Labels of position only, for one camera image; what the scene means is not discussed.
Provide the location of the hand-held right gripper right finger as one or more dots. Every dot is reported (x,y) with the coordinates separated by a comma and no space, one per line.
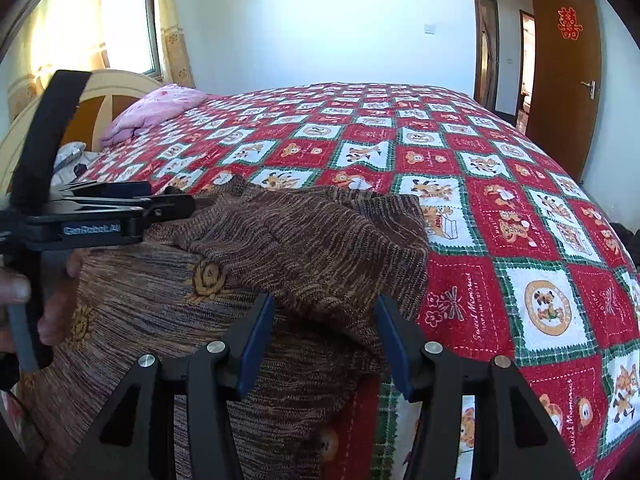
(395,345)

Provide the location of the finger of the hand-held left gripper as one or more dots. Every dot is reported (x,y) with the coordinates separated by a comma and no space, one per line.
(115,190)
(170,205)

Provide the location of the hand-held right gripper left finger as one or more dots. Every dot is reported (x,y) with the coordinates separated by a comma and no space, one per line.
(257,345)

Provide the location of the brown knit sweater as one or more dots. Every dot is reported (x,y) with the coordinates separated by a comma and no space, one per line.
(300,250)

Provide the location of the person's left hand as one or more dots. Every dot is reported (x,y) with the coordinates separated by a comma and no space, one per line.
(55,310)

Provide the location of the grey white patterned pillow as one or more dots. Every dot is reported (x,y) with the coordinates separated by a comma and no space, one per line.
(67,157)

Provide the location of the pink pillow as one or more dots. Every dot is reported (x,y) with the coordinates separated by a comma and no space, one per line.
(150,110)

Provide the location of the cream wooden headboard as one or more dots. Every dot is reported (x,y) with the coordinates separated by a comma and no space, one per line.
(125,85)

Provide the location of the yellow patterned curtain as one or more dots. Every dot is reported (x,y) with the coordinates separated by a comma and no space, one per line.
(65,35)
(175,25)

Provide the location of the window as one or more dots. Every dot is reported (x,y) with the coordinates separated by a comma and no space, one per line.
(127,25)

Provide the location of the red checked printed bedspread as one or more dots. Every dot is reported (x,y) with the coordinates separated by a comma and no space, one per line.
(500,210)

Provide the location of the brown wooden door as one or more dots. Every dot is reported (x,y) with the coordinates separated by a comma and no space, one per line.
(560,90)

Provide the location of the red paper door decoration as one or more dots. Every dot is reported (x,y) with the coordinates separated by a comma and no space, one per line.
(571,22)

